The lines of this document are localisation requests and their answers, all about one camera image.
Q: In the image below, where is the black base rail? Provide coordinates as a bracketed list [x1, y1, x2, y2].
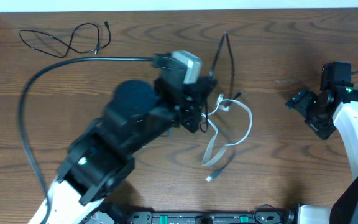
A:
[82, 203, 298, 224]

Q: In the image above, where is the black usb cable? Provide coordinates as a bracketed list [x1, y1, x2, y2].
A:
[18, 20, 112, 59]
[199, 30, 245, 183]

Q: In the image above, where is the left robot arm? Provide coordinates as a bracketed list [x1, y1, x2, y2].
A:
[30, 77, 217, 223]

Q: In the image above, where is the white usb cable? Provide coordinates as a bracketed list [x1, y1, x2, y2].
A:
[200, 93, 254, 167]

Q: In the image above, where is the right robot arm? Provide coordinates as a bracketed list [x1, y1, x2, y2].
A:
[286, 62, 358, 223]

